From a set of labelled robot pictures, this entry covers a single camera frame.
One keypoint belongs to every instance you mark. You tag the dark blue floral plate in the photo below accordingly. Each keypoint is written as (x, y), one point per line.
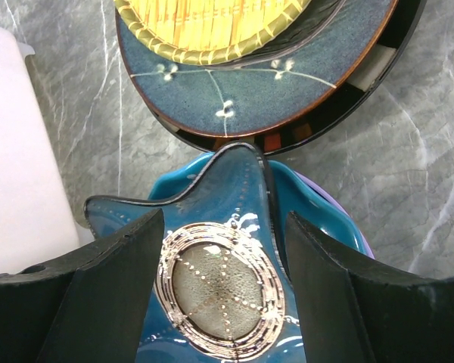
(262, 95)

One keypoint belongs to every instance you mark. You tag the lavender round plate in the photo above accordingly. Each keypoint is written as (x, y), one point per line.
(363, 243)

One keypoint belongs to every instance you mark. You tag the turquoise polka dot plate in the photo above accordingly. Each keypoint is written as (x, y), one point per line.
(293, 195)

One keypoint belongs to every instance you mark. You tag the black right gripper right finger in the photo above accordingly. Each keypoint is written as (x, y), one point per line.
(353, 308)

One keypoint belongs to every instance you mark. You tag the round woven bamboo mat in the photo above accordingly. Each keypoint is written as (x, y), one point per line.
(201, 33)

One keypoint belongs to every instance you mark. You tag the blue star-shaped dish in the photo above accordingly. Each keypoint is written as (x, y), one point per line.
(221, 292)

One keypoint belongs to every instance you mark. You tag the black striped lacquer plate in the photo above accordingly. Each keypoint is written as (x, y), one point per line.
(334, 109)

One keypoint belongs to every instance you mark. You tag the white plastic bin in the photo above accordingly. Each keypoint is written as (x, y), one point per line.
(36, 220)

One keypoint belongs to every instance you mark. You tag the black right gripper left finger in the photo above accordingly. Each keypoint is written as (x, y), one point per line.
(88, 305)

